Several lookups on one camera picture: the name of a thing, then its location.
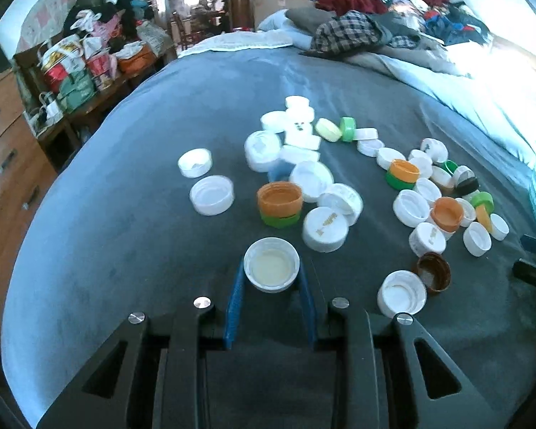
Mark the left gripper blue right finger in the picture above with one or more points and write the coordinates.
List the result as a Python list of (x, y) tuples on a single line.
[(309, 311)]

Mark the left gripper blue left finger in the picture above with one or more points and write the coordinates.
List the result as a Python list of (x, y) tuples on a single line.
[(233, 308)]

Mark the white cap with cream liner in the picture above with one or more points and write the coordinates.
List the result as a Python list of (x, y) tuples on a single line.
[(271, 264)]

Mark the white cap gold print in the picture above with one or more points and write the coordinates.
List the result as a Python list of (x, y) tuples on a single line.
[(324, 230)]

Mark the green cap under orange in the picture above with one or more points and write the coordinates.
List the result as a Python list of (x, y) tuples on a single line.
[(280, 222)]

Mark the white open cap near right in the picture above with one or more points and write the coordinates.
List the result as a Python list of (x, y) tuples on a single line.
[(401, 291)]

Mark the orange cap on green cap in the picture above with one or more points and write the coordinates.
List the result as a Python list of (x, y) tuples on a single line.
[(280, 199)]

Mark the brown cap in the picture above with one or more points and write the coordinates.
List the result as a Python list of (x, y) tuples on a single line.
[(434, 272)]

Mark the orange cap right pile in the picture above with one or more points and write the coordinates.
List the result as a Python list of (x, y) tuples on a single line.
[(447, 214)]

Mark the large white open cap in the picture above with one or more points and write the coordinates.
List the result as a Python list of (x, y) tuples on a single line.
[(212, 195)]

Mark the black cap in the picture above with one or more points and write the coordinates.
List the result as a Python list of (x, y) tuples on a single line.
[(467, 186)]

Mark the light blue cap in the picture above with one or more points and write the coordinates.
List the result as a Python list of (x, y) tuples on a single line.
[(280, 172)]

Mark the grey bed blanket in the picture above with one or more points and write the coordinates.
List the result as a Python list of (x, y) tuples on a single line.
[(117, 232)]

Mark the white cap far left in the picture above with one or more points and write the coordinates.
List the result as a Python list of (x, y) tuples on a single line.
[(195, 163)]

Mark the pale yellow cap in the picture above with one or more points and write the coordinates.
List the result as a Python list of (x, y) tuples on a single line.
[(328, 130)]

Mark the lime green cap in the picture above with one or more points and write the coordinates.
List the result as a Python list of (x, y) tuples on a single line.
[(347, 128)]

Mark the light blue bed sheet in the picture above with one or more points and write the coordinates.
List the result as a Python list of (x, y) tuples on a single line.
[(420, 63)]

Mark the wooden dresser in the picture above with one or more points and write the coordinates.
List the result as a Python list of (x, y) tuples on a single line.
[(25, 176)]

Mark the plaid shirt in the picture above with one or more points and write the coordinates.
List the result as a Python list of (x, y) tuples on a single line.
[(347, 33)]

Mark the green fabric bag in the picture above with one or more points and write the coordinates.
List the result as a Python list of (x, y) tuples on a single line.
[(75, 90)]

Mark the pile of clothes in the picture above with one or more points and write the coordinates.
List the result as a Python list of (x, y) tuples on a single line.
[(452, 23)]

